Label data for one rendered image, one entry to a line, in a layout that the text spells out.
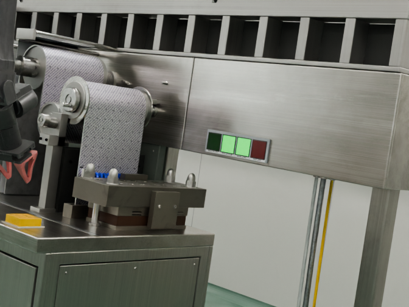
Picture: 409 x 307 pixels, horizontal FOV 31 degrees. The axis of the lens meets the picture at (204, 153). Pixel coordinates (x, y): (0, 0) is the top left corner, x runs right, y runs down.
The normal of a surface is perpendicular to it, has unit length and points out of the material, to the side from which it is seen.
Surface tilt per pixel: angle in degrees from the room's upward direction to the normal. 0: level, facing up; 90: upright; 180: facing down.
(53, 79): 92
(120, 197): 90
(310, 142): 90
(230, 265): 90
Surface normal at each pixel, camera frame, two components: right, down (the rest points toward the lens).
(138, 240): 0.72, 0.14
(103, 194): -0.69, -0.06
